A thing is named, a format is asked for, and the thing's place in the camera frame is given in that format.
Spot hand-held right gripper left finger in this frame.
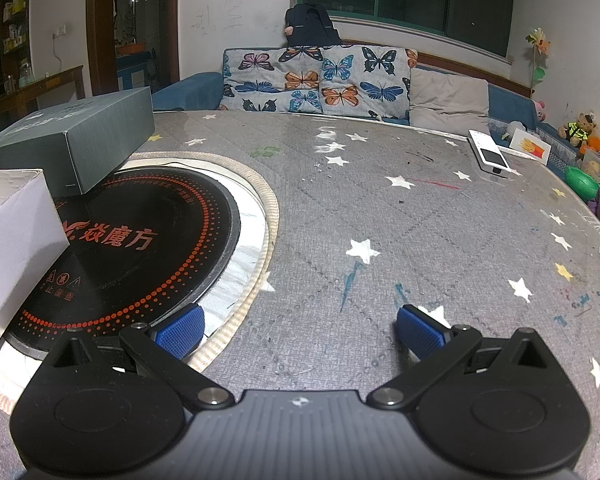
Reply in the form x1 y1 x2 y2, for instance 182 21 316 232
45 303 236 411

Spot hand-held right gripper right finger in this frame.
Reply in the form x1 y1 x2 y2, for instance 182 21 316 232
367 303 556 411

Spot white cardboard box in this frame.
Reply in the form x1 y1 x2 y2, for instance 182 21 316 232
0 167 71 376

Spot grey printed cardboard box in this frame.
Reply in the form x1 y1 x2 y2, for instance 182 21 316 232
0 86 156 196

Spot grey star-print desktop cover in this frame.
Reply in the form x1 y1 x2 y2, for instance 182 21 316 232
0 110 600 480

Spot black round induction cooktop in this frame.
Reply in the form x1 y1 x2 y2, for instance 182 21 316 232
0 162 270 377

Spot white flat device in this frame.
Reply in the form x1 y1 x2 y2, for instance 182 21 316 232
468 129 511 177

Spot white picture card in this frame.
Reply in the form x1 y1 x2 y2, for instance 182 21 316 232
509 128 553 161

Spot grey pillow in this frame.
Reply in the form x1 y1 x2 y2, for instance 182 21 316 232
409 67 491 138

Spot clear plastic container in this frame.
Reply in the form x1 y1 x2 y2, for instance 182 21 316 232
582 152 600 184

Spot blue sofa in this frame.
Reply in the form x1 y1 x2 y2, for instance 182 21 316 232
150 47 581 171

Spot teddy bear with yellow vest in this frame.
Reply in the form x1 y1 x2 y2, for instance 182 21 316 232
557 112 598 149

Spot blue storage cabinet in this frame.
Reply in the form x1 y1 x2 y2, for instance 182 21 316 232
116 42 153 88

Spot wooden side table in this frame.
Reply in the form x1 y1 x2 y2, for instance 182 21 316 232
0 65 86 131

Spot paper pinwheel flower decoration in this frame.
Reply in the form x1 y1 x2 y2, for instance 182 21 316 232
525 27 551 96

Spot black backpack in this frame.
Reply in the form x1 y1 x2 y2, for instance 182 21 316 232
283 2 342 51

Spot brown wooden door frame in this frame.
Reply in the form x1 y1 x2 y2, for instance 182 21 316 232
86 0 181 96

